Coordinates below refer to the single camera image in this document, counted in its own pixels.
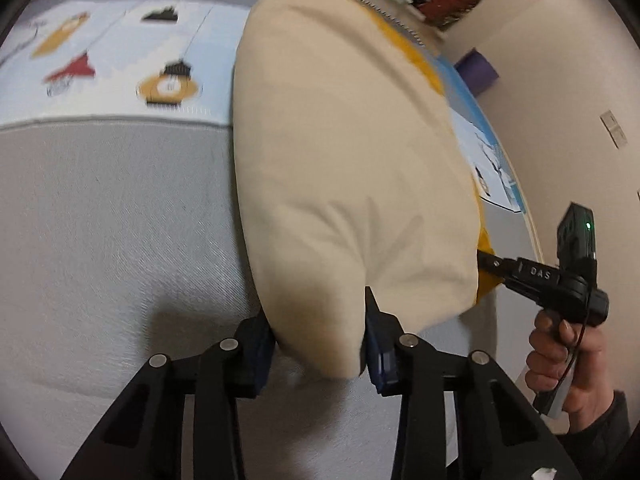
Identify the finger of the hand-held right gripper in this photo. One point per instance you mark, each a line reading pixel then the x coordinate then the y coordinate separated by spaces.
pixel 492 262

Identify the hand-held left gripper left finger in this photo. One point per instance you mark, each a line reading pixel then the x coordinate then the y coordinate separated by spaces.
pixel 257 360

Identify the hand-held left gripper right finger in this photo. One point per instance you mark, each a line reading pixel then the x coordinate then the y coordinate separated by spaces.
pixel 375 355

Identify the beige pants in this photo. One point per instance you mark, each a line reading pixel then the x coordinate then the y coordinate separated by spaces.
pixel 340 160

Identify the person's right forearm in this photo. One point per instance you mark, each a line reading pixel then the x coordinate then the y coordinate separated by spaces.
pixel 607 425

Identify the person's right hand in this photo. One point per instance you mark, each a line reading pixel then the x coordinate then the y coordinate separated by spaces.
pixel 592 375

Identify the grey patterned bed cover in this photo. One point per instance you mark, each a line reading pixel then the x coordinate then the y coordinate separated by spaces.
pixel 125 235

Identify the purple rolled yoga mat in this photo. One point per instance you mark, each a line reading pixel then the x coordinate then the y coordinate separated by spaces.
pixel 477 72

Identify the small white scrap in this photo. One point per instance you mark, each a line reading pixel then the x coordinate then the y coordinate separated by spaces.
pixel 542 473

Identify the dark red plush cushion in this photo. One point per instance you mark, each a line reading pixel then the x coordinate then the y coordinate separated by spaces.
pixel 450 2

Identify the printed light blue blanket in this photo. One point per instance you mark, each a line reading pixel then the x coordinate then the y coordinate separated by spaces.
pixel 100 105

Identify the white wall switch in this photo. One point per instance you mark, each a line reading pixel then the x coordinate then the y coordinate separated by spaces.
pixel 614 129

